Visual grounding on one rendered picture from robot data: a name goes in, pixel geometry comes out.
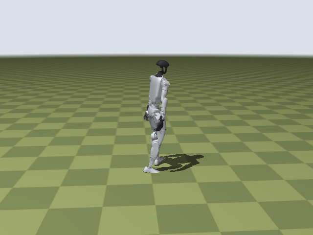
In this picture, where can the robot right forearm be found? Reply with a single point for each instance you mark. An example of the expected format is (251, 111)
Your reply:
(163, 108)

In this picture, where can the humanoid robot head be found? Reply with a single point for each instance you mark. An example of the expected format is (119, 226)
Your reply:
(162, 63)

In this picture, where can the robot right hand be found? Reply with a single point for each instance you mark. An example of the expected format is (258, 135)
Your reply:
(160, 124)

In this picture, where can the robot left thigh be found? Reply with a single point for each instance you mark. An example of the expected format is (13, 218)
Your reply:
(153, 126)

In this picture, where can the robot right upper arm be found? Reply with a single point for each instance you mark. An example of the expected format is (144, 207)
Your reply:
(165, 85)

